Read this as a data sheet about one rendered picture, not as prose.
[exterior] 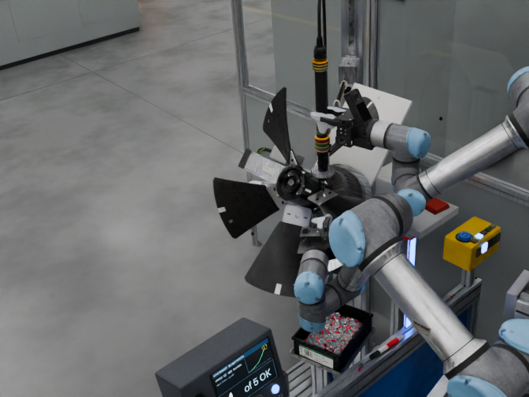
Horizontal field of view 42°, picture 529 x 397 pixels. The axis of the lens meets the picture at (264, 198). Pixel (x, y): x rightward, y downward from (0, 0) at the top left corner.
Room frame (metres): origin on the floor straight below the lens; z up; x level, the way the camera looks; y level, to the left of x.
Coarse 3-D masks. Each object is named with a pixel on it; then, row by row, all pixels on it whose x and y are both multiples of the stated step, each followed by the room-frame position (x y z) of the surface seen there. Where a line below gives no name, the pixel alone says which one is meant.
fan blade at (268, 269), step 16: (288, 224) 1.84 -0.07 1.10; (272, 240) 1.81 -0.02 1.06; (288, 240) 1.81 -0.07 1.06; (272, 256) 1.78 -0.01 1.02; (288, 256) 1.78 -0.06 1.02; (256, 272) 1.76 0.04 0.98; (272, 272) 1.75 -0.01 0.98; (288, 272) 1.74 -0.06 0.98; (272, 288) 1.72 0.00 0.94; (288, 288) 1.71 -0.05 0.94
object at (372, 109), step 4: (364, 100) 2.03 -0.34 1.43; (368, 100) 2.00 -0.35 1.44; (372, 104) 1.95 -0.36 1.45; (368, 108) 1.95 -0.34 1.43; (372, 108) 1.93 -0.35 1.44; (372, 112) 1.91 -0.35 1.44; (376, 112) 1.89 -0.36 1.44; (372, 116) 1.89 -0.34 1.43; (376, 116) 1.88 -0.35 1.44; (344, 140) 1.90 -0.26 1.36; (336, 144) 1.92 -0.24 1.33; (332, 148) 1.93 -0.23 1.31; (336, 148) 1.90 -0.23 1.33; (332, 152) 1.90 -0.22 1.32
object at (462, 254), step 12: (456, 228) 1.79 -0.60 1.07; (468, 228) 1.78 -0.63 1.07; (480, 228) 1.77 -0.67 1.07; (456, 240) 1.72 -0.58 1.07; (468, 240) 1.71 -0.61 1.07; (480, 240) 1.71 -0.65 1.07; (444, 252) 1.75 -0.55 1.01; (456, 252) 1.71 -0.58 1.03; (468, 252) 1.68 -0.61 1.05; (492, 252) 1.75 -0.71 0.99; (456, 264) 1.71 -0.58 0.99; (468, 264) 1.68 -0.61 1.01
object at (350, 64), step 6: (348, 54) 2.51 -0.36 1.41; (354, 54) 2.50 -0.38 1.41; (342, 60) 2.47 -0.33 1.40; (348, 60) 2.47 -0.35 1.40; (354, 60) 2.46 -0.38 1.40; (342, 66) 2.41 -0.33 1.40; (348, 66) 2.41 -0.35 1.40; (354, 66) 2.40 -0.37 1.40; (342, 72) 2.41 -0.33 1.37; (348, 72) 2.41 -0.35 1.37; (354, 72) 2.40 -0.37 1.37; (342, 78) 2.41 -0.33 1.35; (354, 78) 2.40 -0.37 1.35
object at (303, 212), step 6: (288, 204) 1.89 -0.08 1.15; (288, 210) 1.87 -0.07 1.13; (294, 210) 1.88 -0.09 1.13; (300, 210) 1.88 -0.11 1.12; (306, 210) 1.88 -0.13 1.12; (288, 216) 1.86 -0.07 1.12; (294, 216) 1.87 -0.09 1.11; (300, 216) 1.87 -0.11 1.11; (306, 216) 1.87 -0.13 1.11; (288, 222) 1.85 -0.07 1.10; (294, 222) 1.85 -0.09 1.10; (300, 222) 1.86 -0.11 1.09; (306, 222) 1.86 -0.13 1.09
